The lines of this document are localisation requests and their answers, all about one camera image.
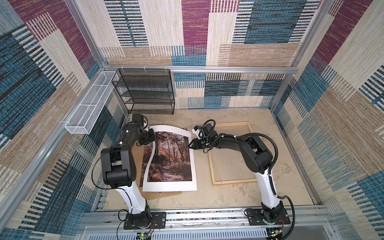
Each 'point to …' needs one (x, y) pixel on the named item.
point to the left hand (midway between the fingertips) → (154, 136)
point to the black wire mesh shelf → (146, 91)
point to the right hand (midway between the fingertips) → (191, 147)
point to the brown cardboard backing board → (149, 195)
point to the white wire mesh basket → (87, 114)
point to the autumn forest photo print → (171, 160)
